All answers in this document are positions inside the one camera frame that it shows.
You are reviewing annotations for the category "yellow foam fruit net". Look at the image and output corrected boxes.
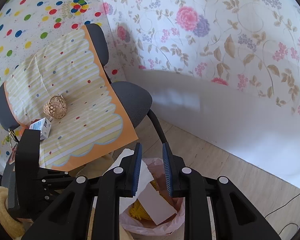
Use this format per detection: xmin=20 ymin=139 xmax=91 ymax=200
xmin=129 ymin=180 xmax=156 ymax=222

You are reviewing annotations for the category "white foam block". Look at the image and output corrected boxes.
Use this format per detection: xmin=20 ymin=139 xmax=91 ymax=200
xmin=139 ymin=184 xmax=177 ymax=226

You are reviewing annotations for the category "yellow striped dotted cloth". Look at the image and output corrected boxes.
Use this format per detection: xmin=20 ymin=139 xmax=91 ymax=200
xmin=4 ymin=25 xmax=138 ymax=172

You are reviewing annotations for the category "grey office chair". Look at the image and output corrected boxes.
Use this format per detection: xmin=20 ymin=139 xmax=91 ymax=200
xmin=0 ymin=24 xmax=172 ymax=212

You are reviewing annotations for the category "white blue carton box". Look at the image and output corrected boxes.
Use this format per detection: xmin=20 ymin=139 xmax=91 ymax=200
xmin=29 ymin=117 xmax=53 ymax=140

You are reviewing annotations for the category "floral print sheet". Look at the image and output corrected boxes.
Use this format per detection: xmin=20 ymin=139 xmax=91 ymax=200
xmin=100 ymin=0 xmax=300 ymax=124

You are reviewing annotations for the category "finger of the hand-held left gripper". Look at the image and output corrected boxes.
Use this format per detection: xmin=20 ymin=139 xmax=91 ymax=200
xmin=14 ymin=129 xmax=42 ymax=171

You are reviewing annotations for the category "cream fluffy cushion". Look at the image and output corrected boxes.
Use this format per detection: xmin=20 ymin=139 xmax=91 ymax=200
xmin=0 ymin=187 xmax=25 ymax=238

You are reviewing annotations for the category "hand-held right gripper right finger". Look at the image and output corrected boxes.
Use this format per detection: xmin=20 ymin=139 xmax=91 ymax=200
xmin=162 ymin=142 xmax=282 ymax=240

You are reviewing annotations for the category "trash bin with pink bag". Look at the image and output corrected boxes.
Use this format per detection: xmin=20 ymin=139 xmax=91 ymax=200
xmin=119 ymin=155 xmax=186 ymax=236

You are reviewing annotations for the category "white paper sheet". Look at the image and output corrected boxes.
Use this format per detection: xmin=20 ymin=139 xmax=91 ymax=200
xmin=110 ymin=148 xmax=154 ymax=205

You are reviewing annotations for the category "woven wicker ball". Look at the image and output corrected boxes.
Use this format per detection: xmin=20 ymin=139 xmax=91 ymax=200
xmin=43 ymin=94 xmax=67 ymax=120

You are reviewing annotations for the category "balloon print plastic sheet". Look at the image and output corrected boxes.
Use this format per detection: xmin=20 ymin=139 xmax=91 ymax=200
xmin=0 ymin=0 xmax=110 ymax=155

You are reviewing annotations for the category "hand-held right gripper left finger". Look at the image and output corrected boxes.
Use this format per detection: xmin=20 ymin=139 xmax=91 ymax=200
xmin=21 ymin=142 xmax=143 ymax=240

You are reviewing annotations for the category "black floor cable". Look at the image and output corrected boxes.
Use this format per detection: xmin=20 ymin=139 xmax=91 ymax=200
xmin=264 ymin=183 xmax=300 ymax=230

